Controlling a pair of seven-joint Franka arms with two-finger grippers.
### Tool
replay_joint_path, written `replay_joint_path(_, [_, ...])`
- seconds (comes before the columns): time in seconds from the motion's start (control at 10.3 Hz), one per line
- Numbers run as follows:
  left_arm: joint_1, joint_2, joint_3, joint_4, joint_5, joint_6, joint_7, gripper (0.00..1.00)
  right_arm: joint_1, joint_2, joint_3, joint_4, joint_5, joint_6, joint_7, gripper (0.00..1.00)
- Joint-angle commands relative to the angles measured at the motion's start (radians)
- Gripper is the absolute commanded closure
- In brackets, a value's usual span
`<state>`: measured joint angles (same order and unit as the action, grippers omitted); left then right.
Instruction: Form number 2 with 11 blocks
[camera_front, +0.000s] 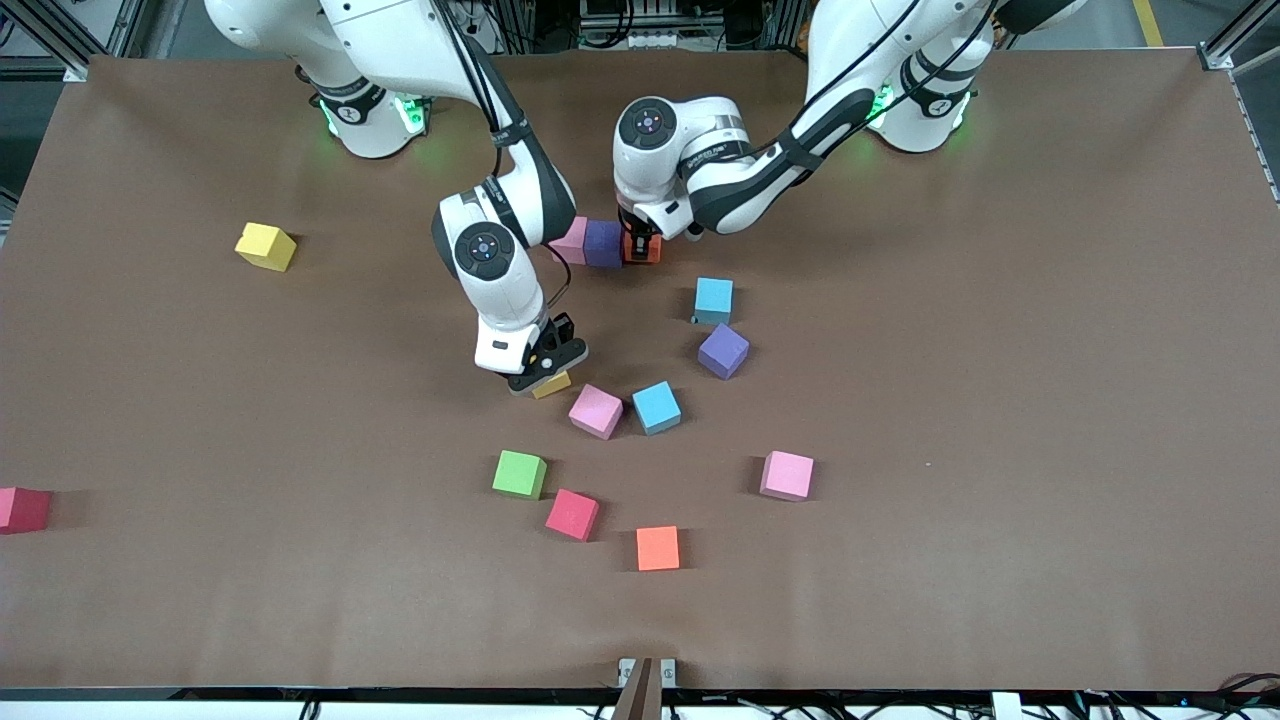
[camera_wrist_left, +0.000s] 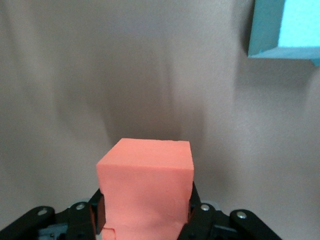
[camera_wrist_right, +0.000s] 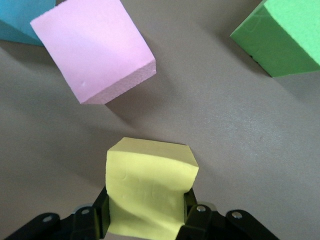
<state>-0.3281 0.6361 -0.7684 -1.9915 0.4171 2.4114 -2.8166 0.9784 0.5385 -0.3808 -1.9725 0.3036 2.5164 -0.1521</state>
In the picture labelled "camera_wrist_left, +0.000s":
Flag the orange foam cube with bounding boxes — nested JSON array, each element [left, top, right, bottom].
[[96, 137, 195, 240]]

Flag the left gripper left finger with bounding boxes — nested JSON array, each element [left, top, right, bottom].
[[0, 188, 106, 240]]

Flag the brown paper table cover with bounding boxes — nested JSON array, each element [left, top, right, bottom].
[[0, 0, 320, 240]]

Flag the blue foam cube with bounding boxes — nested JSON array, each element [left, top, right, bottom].
[[247, 0, 320, 67]]

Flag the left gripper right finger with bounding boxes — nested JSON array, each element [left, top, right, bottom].
[[179, 182, 283, 240]]

